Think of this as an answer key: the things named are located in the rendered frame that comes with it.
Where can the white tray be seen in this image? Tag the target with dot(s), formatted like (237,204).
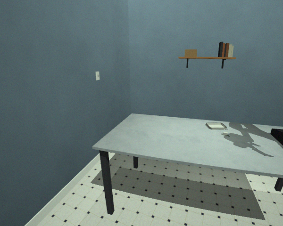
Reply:
(216,125)

